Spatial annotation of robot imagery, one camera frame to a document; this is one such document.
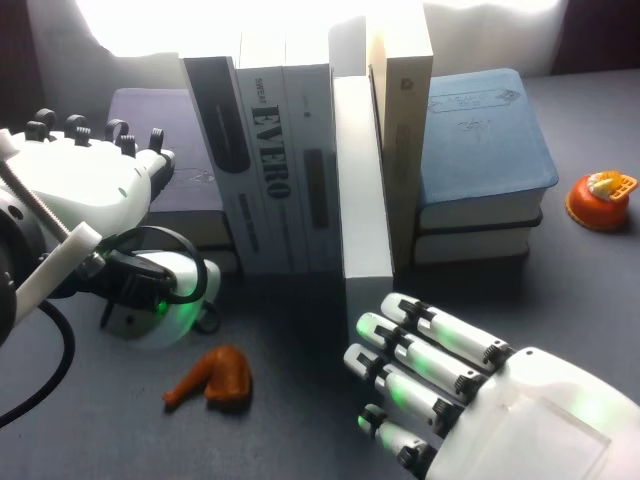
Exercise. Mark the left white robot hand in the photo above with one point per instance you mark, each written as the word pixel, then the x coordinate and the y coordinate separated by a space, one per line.
pixel 90 180

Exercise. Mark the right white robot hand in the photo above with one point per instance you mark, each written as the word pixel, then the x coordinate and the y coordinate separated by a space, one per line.
pixel 525 415

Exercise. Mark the black CENTURY book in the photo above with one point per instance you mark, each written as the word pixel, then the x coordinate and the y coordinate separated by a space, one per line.
pixel 362 200

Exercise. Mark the white EVERO book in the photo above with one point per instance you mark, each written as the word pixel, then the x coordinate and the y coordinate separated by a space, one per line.
pixel 270 150

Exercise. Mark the white book with gold label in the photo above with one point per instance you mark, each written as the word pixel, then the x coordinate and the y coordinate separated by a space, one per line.
pixel 312 125

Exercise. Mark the beige book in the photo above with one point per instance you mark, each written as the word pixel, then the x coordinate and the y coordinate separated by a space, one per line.
pixel 407 150

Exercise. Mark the purple notebook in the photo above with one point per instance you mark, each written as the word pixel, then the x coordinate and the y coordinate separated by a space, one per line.
pixel 190 150

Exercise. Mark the orange toy cake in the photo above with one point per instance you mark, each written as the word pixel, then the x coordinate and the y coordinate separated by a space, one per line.
pixel 595 205

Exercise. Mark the grey table cloth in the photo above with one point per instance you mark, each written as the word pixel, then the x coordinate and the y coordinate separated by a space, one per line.
pixel 300 430

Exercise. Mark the brown toy chicken drumstick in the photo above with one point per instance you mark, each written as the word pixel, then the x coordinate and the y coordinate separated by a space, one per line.
pixel 225 375

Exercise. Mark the blue notebook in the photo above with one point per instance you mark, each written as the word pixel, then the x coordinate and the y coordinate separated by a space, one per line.
pixel 480 140

